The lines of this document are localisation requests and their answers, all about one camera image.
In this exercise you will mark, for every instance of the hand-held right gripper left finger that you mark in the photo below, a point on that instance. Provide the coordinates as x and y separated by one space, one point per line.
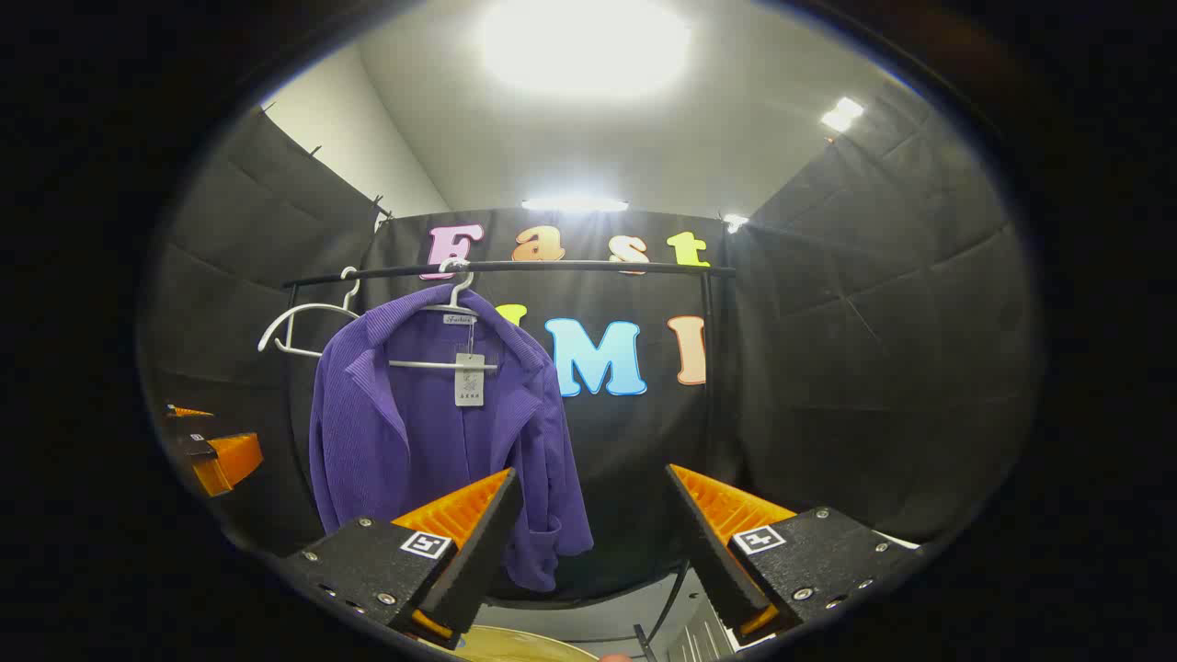
478 561

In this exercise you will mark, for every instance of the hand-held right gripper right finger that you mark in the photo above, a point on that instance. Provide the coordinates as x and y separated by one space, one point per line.
717 570

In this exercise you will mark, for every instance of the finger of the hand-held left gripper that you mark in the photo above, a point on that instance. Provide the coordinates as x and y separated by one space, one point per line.
188 411
230 464

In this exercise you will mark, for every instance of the round laundry hamper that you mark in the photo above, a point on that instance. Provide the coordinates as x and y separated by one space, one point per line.
524 646

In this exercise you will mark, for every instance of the purple ribbed jacket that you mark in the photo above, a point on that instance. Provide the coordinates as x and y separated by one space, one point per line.
414 460

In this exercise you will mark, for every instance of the plain white hanger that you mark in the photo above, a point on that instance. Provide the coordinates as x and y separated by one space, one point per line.
313 307

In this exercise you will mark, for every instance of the white hanger with label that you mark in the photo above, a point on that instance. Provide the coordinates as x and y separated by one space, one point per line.
432 364

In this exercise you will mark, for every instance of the black clothes rack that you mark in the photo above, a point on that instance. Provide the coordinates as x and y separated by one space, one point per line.
588 267

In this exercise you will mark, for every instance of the grey ribbed panel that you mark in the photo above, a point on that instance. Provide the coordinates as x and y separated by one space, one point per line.
699 639

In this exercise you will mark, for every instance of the tiny ceiling light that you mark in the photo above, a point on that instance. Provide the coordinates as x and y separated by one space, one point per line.
734 222

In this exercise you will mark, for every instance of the long ceiling strip light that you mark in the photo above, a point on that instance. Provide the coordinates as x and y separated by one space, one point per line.
575 204

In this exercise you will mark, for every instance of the small rectangular ceiling light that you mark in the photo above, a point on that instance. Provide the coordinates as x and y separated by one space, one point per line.
841 114

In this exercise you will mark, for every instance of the large ceiling light panel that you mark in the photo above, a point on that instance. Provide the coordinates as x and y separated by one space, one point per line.
584 46

